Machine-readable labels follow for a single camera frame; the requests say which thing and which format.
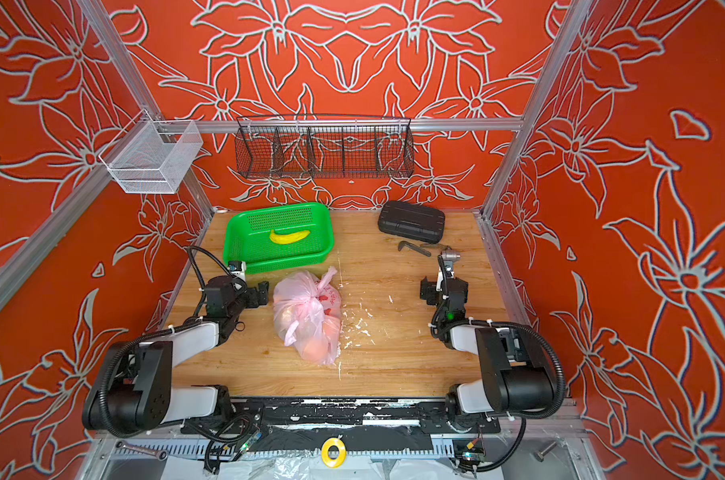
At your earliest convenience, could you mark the white mesh wall basket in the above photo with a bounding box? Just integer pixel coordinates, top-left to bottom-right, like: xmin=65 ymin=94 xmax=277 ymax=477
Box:
xmin=98 ymin=120 xmax=202 ymax=195

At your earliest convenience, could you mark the black hex key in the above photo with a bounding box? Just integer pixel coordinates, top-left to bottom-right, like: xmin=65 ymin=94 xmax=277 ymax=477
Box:
xmin=398 ymin=241 xmax=432 ymax=258

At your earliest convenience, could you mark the pink plastic bag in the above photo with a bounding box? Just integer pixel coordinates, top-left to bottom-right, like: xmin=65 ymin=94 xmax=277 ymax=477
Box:
xmin=272 ymin=267 xmax=342 ymax=366

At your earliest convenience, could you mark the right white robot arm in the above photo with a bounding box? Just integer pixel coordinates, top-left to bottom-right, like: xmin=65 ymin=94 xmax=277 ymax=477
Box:
xmin=420 ymin=257 xmax=566 ymax=419

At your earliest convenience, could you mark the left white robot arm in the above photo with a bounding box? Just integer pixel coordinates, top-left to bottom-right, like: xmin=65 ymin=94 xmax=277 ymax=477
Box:
xmin=82 ymin=245 xmax=270 ymax=438

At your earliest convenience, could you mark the yellow tape roll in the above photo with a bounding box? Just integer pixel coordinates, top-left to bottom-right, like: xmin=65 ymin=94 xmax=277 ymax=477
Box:
xmin=320 ymin=437 xmax=348 ymax=469

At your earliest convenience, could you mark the metal drill chuck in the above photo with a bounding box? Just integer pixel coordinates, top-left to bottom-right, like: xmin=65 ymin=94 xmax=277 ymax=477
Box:
xmin=441 ymin=249 xmax=461 ymax=262

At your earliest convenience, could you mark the black wire wall basket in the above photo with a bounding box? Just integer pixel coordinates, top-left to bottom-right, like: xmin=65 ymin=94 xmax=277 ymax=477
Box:
xmin=234 ymin=115 xmax=416 ymax=179

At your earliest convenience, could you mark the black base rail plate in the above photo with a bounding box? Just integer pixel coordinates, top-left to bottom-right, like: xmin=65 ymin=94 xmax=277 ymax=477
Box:
xmin=182 ymin=396 xmax=501 ymax=434

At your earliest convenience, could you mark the yellow banana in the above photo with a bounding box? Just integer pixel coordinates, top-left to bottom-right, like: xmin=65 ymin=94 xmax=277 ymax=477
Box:
xmin=270 ymin=230 xmax=310 ymax=245

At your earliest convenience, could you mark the black plastic case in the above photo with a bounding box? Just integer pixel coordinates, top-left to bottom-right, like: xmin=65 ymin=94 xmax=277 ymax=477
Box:
xmin=378 ymin=201 xmax=446 ymax=244

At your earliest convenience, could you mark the green plastic basket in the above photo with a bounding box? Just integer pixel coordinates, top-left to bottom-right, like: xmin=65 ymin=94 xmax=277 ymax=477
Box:
xmin=222 ymin=202 xmax=334 ymax=274

